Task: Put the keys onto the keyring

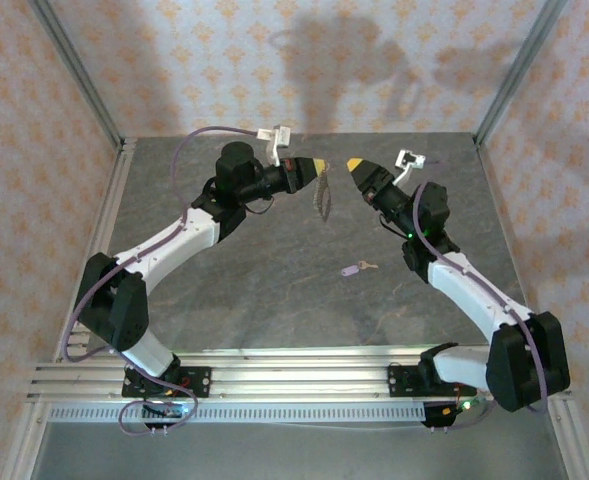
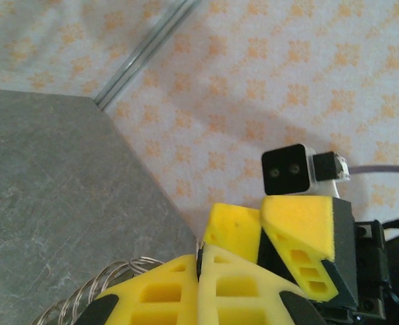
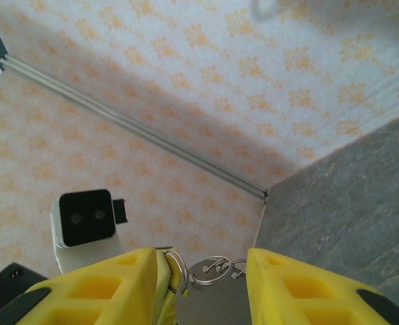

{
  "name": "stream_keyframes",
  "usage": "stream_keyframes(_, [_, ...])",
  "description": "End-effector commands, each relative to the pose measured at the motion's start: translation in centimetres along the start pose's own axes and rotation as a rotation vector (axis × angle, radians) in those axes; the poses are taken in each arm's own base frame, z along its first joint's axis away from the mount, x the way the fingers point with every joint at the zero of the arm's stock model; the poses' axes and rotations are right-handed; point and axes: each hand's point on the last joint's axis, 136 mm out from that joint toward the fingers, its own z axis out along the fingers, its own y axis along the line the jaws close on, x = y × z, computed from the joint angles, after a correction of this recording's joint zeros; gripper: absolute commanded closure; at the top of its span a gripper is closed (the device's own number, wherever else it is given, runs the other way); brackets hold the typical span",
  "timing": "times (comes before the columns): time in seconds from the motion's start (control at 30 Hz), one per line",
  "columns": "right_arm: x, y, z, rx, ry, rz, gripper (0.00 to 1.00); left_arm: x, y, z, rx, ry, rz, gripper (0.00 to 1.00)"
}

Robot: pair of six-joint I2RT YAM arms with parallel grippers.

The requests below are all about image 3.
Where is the aluminium frame post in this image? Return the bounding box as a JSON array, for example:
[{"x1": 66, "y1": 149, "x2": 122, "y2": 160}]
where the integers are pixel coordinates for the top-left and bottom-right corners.
[{"x1": 1, "y1": 55, "x2": 268, "y2": 203}]

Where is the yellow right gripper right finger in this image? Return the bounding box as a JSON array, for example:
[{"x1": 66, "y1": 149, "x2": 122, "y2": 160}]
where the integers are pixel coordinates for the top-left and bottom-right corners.
[{"x1": 245, "y1": 246, "x2": 399, "y2": 325}]

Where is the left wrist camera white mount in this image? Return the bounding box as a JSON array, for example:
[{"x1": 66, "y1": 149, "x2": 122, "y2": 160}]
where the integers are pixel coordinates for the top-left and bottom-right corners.
[{"x1": 51, "y1": 188, "x2": 129, "y2": 276}]

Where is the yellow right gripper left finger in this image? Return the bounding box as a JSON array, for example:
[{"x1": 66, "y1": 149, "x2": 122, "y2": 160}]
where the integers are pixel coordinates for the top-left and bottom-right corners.
[{"x1": 15, "y1": 246, "x2": 160, "y2": 325}]

